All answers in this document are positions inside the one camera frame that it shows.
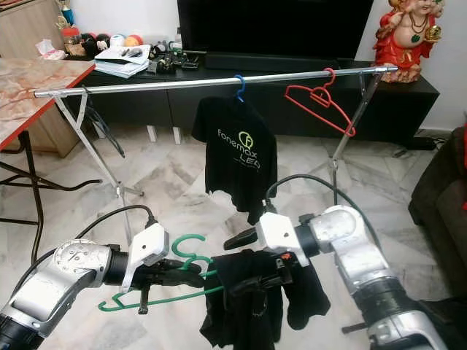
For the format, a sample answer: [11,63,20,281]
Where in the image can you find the marble folding table red edge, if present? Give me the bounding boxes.
[0,58,103,267]

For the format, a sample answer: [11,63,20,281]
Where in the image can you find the small black flat box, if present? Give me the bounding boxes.
[177,55,199,71]

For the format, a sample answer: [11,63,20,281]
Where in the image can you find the black soundbar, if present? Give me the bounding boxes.
[204,52,355,72]

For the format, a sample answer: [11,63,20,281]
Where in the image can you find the black fonemax t-shirt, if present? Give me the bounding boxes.
[191,96,279,225]
[198,248,331,350]

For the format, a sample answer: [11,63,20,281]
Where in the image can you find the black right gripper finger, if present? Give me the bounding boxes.
[223,225,261,251]
[226,271,278,298]

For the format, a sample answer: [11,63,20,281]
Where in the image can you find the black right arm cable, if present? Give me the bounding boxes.
[265,174,384,249]

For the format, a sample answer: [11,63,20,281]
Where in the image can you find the red plastic hanger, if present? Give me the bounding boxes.
[285,67,357,138]

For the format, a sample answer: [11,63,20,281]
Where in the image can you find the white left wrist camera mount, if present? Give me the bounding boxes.
[120,222,171,294]

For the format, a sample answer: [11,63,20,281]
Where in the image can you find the light wooden sideboard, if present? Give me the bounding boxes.
[0,0,70,61]

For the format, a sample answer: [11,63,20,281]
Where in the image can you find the blue plastic hanger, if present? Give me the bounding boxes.
[233,74,247,102]

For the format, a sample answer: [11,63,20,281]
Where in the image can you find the red laughing buddha statue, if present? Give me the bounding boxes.
[372,0,442,83]

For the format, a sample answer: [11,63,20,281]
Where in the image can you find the black flat television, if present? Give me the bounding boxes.
[177,0,375,61]

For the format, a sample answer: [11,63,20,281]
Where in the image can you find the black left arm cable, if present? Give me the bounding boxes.
[29,204,155,292]

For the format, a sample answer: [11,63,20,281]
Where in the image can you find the black TV cabinet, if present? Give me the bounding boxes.
[62,57,441,147]

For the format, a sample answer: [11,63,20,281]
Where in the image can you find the black metal stand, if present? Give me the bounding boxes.
[341,319,367,334]

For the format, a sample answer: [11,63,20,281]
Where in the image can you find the stack of white papers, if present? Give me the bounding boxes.
[93,45,153,79]

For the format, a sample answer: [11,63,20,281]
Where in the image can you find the silver clothes rack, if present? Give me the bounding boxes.
[34,66,399,245]

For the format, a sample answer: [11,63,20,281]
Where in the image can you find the trophy with blue ball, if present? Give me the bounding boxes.
[60,0,77,31]

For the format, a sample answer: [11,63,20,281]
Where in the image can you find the light wooden box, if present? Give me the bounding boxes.
[36,108,82,158]

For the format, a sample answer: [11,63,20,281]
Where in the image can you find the black plush toys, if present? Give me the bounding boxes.
[80,33,112,58]

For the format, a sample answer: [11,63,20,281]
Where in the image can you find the green plastic hanger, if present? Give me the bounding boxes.
[97,233,227,313]

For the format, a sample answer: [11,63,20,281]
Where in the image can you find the black remote control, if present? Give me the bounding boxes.
[155,57,176,75]

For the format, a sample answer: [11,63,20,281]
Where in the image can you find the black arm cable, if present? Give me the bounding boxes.
[265,174,384,249]
[29,204,155,292]

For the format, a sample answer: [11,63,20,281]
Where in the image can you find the pink white tissue box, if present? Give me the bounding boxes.
[36,39,68,61]

